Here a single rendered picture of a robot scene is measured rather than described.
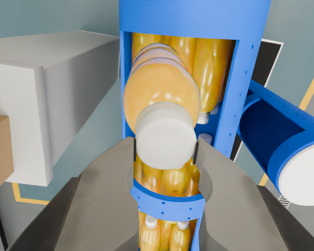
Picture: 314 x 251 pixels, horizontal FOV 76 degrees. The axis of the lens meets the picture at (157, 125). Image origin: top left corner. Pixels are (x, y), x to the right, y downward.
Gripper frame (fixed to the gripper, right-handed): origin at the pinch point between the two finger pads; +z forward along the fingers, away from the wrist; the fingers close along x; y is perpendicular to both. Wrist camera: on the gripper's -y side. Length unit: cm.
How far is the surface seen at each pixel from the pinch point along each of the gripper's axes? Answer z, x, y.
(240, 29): 22.8, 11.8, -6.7
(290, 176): 41, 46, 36
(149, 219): 33, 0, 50
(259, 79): 130, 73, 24
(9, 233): 145, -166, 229
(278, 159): 45, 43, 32
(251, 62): 26.2, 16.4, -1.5
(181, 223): 32, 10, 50
